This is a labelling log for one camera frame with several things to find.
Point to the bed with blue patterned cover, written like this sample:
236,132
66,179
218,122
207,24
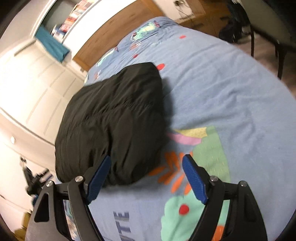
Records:
219,92

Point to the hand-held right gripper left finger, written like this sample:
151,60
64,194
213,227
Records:
99,178

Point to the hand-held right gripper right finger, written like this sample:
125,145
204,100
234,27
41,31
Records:
194,178

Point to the black puffer jacket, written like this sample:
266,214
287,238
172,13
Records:
111,120

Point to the teal curtain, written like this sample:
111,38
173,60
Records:
52,45

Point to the black chair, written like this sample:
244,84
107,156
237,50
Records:
272,30

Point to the black bag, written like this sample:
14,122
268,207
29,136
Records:
233,25

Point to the wooden nightstand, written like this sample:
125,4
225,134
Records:
201,16

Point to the wooden headboard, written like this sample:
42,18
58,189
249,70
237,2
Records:
111,34

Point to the row of books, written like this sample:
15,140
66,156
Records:
74,16

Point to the white wardrobe doors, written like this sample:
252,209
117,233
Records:
34,97

